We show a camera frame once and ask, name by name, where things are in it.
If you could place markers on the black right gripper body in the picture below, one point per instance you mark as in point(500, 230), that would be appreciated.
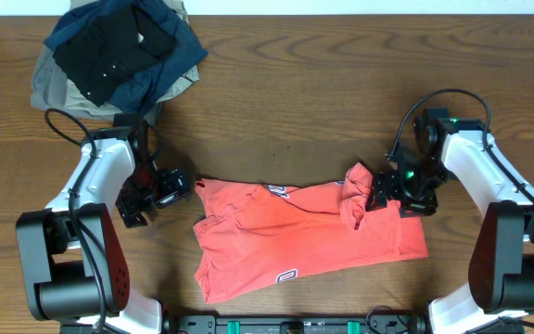
point(414, 188)

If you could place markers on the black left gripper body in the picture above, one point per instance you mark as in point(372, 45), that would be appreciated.
point(148, 187)

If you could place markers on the red orange t-shirt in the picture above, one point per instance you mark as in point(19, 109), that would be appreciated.
point(254, 235)

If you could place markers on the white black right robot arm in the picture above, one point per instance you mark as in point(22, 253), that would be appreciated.
point(499, 291)

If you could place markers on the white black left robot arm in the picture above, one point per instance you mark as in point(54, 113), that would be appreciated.
point(74, 270)

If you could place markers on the navy blue folded garment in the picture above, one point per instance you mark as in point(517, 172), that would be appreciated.
point(165, 69)

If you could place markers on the grey khaki folded garment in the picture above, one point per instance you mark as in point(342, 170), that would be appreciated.
point(58, 99)

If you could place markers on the black folded shirt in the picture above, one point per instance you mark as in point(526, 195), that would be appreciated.
point(109, 51)

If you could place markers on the black mounting rail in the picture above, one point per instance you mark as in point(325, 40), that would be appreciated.
point(372, 324)

